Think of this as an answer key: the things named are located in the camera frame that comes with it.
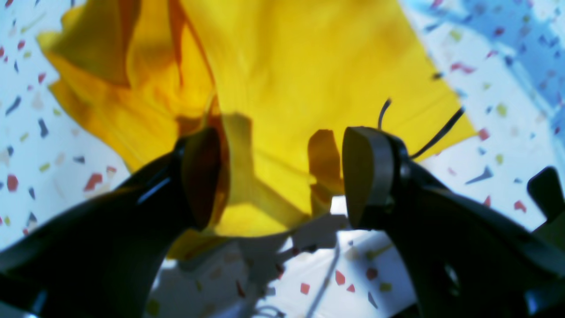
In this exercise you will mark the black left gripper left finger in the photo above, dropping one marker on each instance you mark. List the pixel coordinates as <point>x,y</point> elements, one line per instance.
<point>100,258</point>

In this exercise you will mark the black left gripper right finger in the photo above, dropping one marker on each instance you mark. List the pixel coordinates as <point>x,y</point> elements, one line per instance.
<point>464,259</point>

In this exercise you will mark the yellow orange T-shirt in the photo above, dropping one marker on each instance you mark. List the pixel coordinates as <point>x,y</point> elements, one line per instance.
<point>280,79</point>

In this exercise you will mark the terrazzo patterned white tablecloth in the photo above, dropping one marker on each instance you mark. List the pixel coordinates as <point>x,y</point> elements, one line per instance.
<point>495,53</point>

